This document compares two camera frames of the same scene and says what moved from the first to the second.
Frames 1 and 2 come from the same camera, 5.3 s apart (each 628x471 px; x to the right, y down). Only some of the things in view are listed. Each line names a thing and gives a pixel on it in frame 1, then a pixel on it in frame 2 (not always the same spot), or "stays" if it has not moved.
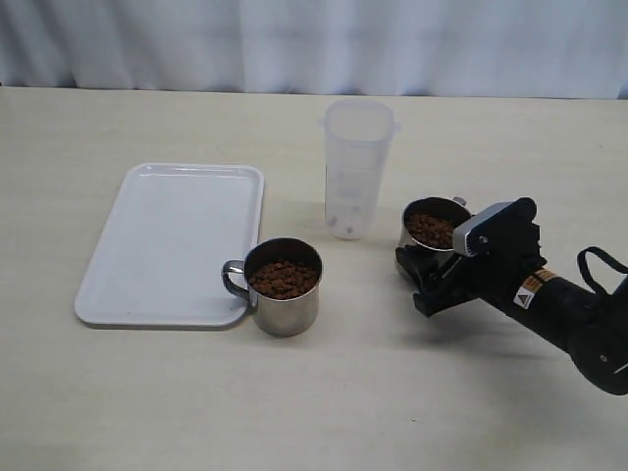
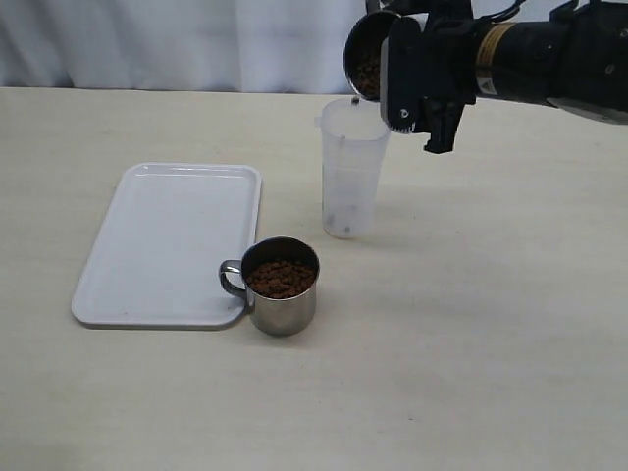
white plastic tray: (161, 261) stays
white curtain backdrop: (504, 48) stays
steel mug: (432, 222) to (362, 53)
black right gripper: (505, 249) to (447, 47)
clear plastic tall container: (357, 137) stays
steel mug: (284, 281) stays
